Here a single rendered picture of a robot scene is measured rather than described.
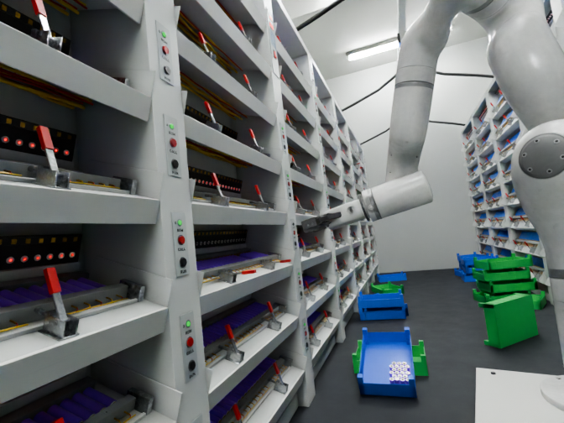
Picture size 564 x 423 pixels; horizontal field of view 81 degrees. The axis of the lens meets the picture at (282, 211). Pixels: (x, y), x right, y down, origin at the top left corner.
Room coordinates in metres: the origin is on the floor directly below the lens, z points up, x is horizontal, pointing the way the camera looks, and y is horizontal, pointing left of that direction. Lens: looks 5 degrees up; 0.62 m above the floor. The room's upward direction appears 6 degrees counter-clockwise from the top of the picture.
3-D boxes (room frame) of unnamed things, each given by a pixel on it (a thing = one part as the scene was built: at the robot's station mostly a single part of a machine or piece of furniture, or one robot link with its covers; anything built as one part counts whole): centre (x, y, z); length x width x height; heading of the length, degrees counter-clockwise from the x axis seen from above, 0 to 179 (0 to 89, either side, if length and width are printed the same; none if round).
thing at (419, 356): (1.54, -0.41, 0.04); 0.30 x 0.20 x 0.08; 70
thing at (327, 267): (1.99, -0.18, 0.87); 0.20 x 0.09 x 1.74; 70
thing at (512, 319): (1.69, -1.06, 0.10); 0.30 x 0.08 x 0.20; 115
